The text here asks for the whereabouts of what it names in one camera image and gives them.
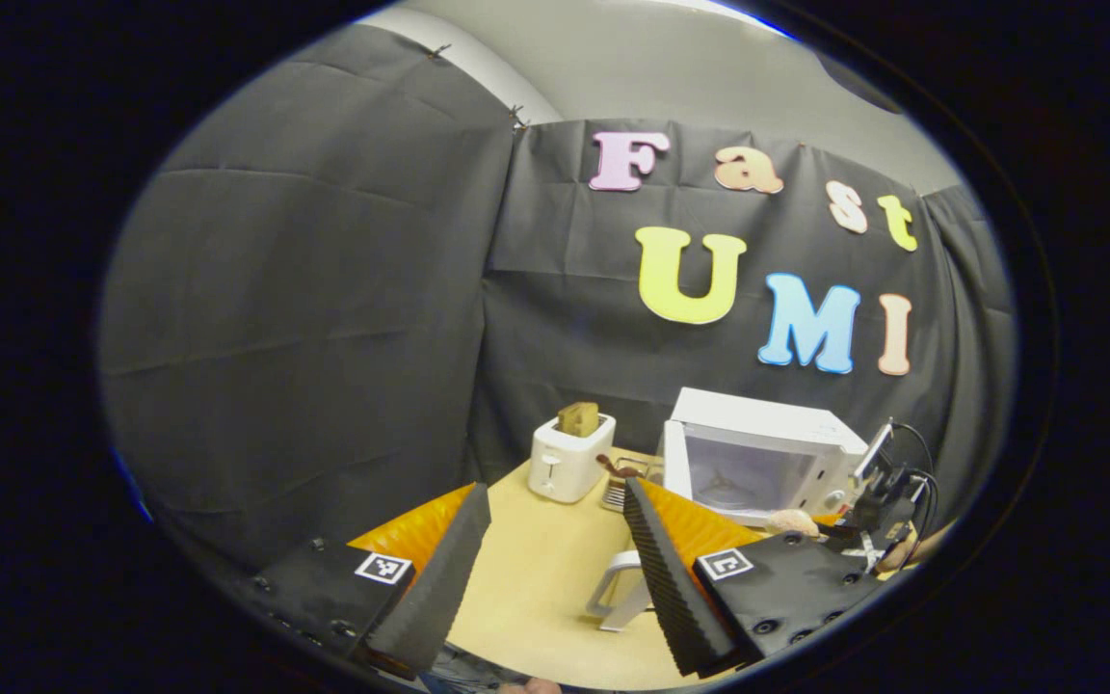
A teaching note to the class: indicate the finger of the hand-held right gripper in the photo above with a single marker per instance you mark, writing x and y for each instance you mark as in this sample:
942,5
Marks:
839,527

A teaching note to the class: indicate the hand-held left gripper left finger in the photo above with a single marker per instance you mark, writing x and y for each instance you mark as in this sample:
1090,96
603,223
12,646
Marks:
444,588

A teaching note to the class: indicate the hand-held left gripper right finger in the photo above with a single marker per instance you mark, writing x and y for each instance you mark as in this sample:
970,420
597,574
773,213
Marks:
666,588

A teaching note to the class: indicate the pink round bread bun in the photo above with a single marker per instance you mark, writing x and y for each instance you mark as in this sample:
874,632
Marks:
791,522

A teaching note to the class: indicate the white microwave oven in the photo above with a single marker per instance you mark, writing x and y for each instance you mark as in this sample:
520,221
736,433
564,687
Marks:
767,424

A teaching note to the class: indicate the person's blue trousers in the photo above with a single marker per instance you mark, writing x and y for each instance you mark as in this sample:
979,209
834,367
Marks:
468,670

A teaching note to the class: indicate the clear glass utensil cup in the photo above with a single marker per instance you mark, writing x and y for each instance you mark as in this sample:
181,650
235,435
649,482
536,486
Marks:
627,492

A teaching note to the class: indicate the white toaster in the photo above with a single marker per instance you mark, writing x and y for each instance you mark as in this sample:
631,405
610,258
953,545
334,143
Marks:
565,472

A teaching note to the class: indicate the brown bread slice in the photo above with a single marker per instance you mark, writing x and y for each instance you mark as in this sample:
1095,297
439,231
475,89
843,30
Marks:
578,419

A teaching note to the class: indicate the black backdrop cloth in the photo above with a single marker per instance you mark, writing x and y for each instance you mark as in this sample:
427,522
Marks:
304,337

